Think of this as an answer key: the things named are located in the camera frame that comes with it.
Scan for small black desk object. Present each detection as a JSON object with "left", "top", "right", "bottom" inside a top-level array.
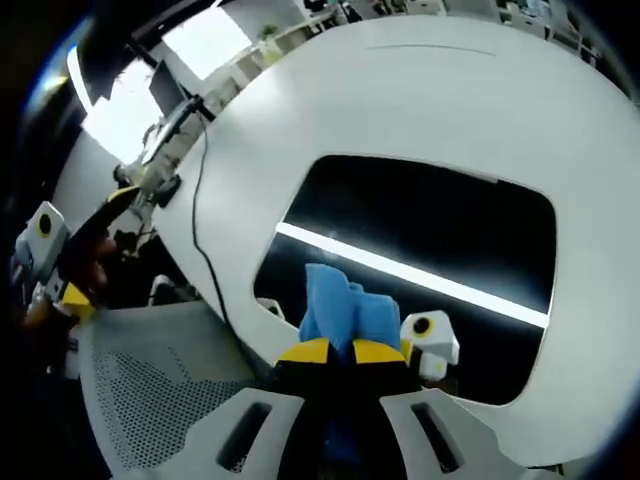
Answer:
[{"left": 158, "top": 175, "right": 183, "bottom": 208}]

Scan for bright window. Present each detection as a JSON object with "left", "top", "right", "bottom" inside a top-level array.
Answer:
[
  {"left": 66, "top": 49, "right": 167, "bottom": 162},
  {"left": 161, "top": 3, "right": 254, "bottom": 80}
]

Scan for thin black cable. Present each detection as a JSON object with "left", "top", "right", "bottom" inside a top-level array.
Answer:
[{"left": 191, "top": 123, "right": 262, "bottom": 372}]

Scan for blue cleaning cloth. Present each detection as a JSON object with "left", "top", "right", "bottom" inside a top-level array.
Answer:
[{"left": 298, "top": 263, "right": 402, "bottom": 362}]

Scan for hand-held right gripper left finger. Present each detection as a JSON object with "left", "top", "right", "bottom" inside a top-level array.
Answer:
[{"left": 184, "top": 337, "right": 341, "bottom": 480}]

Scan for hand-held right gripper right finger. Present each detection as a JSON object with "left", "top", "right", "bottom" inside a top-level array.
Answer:
[{"left": 349, "top": 339, "right": 502, "bottom": 480}]

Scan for dark computer monitor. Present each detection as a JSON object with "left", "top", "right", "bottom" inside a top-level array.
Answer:
[{"left": 148, "top": 58, "right": 187, "bottom": 110}]

